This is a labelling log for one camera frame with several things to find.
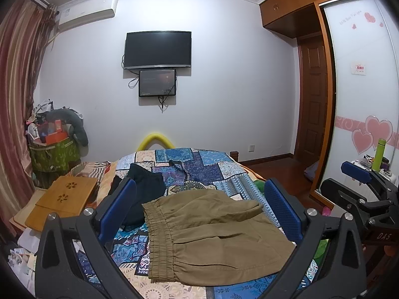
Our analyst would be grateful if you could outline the khaki olive pants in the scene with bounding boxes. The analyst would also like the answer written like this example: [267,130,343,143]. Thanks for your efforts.
[143,189,295,286]

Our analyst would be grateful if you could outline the dark navy folded garment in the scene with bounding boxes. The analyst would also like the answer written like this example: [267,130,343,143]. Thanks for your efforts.
[105,163,166,231]

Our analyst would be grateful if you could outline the green water bottle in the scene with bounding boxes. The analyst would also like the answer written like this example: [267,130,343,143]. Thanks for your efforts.
[372,138,386,172]

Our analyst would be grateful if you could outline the yellow curved headboard tube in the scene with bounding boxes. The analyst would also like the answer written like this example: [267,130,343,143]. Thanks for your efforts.
[137,132,175,151]

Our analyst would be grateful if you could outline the orange fleece blanket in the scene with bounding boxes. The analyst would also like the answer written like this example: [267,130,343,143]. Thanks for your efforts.
[233,160,266,192]

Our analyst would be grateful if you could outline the bamboo lap table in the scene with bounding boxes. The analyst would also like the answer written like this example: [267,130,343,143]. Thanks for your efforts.
[25,175,98,231]

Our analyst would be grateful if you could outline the blue patchwork bedspread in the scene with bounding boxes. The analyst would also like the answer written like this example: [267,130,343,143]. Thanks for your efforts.
[70,148,299,298]

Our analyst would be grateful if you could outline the brown wooden door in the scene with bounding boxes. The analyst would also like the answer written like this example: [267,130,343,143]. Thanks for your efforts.
[295,35,327,166]

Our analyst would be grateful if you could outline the green storage basket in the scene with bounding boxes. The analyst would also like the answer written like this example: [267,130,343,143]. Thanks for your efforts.
[29,138,81,189]

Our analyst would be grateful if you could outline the orange box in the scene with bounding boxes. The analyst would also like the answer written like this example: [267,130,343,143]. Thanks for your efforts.
[39,131,68,145]

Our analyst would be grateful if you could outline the wooden wardrobe with white door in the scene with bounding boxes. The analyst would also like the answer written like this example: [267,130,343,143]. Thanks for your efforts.
[258,0,398,201]

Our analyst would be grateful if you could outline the white air conditioner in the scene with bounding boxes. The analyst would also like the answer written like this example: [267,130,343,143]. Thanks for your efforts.
[58,0,118,32]

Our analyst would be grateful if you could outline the striped red curtain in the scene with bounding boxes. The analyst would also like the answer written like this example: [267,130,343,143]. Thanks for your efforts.
[1,0,56,237]

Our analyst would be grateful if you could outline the small black wall monitor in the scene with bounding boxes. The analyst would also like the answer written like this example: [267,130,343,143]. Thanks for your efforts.
[139,69,177,97]

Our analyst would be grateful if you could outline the black wall television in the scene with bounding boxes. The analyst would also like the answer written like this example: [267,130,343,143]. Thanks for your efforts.
[122,31,192,70]

